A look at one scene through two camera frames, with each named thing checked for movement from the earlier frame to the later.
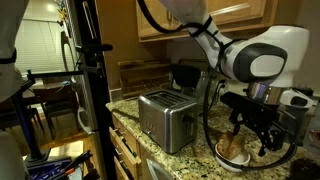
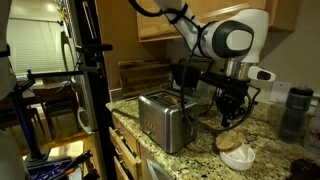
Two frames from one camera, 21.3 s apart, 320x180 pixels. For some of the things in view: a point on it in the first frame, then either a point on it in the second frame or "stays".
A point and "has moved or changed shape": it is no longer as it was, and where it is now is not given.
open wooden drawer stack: x=128 y=148 stays
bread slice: x=222 y=145 has moved or changed shape
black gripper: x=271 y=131 → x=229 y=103
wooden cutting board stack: x=139 y=77 stays
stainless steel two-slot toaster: x=168 y=118 stays
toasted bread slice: x=236 y=146 → x=171 y=98
